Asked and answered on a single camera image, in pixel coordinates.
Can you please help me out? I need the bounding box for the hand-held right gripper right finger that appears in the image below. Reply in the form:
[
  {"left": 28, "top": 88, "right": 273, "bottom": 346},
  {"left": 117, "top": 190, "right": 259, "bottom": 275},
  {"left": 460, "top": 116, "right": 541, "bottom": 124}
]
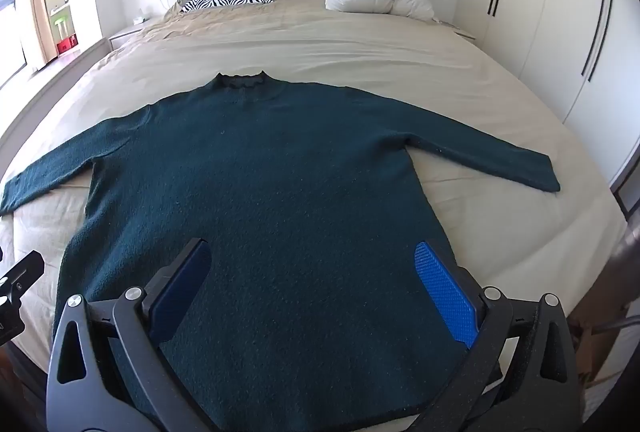
[{"left": 414, "top": 239, "right": 586, "bottom": 432}]

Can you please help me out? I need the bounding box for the bed with beige sheet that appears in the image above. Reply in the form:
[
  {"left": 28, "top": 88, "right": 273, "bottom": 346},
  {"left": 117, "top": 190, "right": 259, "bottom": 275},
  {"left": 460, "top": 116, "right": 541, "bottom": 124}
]
[{"left": 0, "top": 0, "right": 631, "bottom": 432}]

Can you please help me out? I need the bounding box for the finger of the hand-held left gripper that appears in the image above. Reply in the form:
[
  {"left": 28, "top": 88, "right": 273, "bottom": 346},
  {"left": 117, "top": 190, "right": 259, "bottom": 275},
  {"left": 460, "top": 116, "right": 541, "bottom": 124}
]
[{"left": 0, "top": 251, "right": 46, "bottom": 343}]

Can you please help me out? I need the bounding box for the white wardrobe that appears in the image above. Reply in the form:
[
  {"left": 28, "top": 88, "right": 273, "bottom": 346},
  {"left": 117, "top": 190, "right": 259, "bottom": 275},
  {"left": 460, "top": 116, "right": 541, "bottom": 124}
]
[{"left": 460, "top": 0, "right": 640, "bottom": 193}]

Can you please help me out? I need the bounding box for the white nightstand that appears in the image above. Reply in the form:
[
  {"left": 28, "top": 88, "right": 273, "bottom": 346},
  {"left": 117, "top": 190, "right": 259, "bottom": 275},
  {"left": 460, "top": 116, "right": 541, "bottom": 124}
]
[{"left": 109, "top": 15, "right": 166, "bottom": 50}]

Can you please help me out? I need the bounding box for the cardboard box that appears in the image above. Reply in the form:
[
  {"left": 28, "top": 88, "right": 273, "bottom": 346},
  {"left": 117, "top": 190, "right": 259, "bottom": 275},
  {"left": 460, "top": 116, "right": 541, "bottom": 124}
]
[{"left": 570, "top": 302, "right": 631, "bottom": 388}]

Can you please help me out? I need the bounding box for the dark teal knit sweater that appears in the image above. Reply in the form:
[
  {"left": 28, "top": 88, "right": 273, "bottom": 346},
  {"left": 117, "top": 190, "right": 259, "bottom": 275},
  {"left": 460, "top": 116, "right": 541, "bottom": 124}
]
[{"left": 0, "top": 71, "right": 561, "bottom": 432}]

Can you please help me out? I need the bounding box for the green lidded container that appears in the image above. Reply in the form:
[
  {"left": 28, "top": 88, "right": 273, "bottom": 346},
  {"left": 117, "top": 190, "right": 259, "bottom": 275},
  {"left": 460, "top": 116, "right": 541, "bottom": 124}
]
[{"left": 52, "top": 10, "right": 71, "bottom": 40}]

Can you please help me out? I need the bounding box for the window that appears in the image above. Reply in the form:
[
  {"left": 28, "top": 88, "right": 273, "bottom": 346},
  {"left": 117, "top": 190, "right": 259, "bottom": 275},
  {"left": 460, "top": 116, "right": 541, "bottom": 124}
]
[{"left": 0, "top": 0, "right": 28, "bottom": 88}]

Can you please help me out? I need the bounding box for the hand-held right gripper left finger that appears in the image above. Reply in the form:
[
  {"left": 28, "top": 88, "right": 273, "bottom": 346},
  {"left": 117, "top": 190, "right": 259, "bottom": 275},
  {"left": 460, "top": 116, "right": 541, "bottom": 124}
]
[{"left": 45, "top": 237, "right": 221, "bottom": 432}]

